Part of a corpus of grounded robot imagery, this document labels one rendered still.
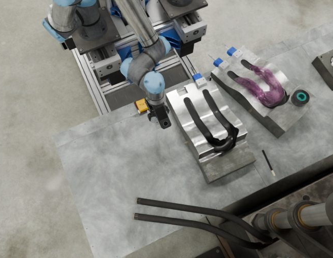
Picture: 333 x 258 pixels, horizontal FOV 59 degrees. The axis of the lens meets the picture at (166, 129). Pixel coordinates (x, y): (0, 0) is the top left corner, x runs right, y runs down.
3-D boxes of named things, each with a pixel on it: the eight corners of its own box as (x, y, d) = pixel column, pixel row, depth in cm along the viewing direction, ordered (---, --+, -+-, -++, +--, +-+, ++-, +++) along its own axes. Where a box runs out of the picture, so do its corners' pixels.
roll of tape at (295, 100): (294, 108, 146) (297, 105, 143) (288, 94, 149) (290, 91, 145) (309, 104, 147) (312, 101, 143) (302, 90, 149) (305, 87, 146)
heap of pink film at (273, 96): (231, 81, 157) (234, 73, 150) (253, 62, 161) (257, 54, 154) (267, 114, 151) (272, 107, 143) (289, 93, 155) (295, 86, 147)
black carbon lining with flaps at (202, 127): (181, 100, 152) (182, 92, 144) (208, 89, 155) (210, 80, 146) (212, 159, 141) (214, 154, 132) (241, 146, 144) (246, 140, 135)
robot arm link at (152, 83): (151, 65, 110) (168, 77, 108) (152, 80, 120) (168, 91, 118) (137, 79, 107) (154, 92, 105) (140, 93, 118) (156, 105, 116)
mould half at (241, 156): (165, 101, 160) (165, 89, 147) (208, 83, 164) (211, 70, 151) (208, 184, 144) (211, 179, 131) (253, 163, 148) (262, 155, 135)
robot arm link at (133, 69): (138, 58, 122) (158, 72, 119) (119, 76, 119) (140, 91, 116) (136, 46, 115) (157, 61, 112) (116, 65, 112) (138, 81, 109)
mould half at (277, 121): (209, 76, 165) (212, 65, 155) (241, 50, 171) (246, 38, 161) (277, 138, 152) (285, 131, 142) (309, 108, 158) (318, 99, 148)
